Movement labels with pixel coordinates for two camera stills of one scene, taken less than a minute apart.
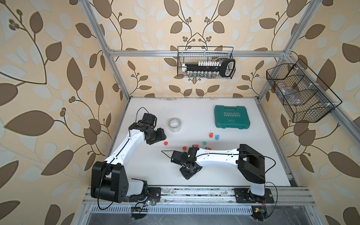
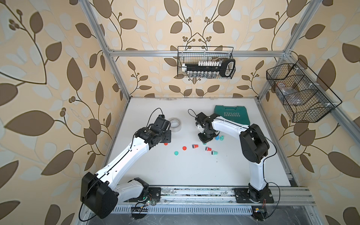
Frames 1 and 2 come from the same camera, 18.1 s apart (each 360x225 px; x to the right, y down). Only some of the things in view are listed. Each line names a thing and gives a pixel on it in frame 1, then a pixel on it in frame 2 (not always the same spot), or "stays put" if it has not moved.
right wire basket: [305, 98] stays put
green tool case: [231, 116] stays put
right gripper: [187, 176] -> [204, 140]
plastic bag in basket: [292, 95] stays put
